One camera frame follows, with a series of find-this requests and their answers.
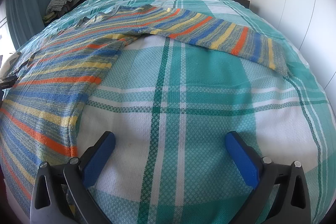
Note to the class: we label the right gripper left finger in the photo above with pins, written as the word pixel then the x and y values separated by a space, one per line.
pixel 49 203

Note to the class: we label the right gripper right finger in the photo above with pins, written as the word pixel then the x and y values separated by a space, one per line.
pixel 292 202

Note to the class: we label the striped knit sweater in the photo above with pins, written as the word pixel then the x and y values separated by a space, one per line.
pixel 58 73

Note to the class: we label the pile of striped clothes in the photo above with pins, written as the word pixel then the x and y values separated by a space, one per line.
pixel 56 9

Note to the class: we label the cream patterned pillow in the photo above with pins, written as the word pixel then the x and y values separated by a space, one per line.
pixel 9 63

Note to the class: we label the teal plaid bedspread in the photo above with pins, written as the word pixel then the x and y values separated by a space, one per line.
pixel 170 105

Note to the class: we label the dark nightstand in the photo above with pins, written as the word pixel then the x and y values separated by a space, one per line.
pixel 244 3

